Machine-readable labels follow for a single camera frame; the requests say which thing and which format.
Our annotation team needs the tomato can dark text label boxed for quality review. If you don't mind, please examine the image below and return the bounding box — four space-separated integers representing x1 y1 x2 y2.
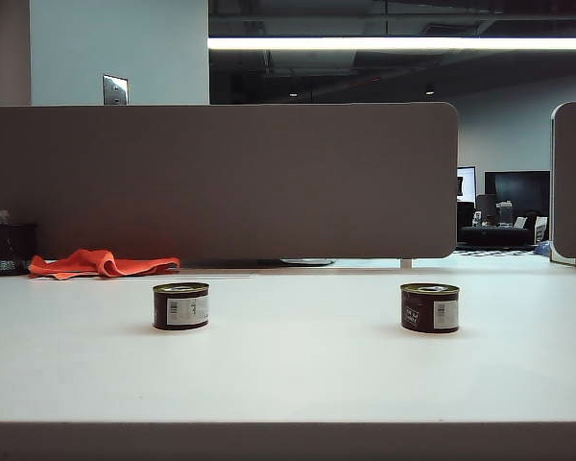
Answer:
399 282 461 333

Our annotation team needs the tomato can wide white label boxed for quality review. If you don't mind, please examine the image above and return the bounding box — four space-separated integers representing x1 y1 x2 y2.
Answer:
152 281 211 331

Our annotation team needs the wide grey desk divider panel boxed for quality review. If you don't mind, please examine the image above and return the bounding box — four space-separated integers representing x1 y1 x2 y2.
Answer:
0 101 460 260

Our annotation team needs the white-screen monitor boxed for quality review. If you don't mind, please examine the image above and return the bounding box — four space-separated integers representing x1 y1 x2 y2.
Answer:
457 166 477 204

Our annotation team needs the orange cloth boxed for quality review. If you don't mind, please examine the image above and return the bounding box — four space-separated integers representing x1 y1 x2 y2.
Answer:
28 248 181 280

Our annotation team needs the black round ottoman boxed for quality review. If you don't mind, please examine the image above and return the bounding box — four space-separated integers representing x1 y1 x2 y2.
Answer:
458 225 535 247

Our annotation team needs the long ceiling light strip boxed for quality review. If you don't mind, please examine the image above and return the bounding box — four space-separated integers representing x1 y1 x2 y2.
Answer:
207 36 576 51

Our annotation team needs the large black display screen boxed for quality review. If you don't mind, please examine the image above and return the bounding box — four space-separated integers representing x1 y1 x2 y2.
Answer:
484 170 552 215

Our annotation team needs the black mesh pen holder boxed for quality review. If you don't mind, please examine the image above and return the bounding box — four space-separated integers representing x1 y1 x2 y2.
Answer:
0 223 38 277

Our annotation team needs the metal wall plate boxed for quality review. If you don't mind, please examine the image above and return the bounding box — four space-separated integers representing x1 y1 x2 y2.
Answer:
102 74 130 106

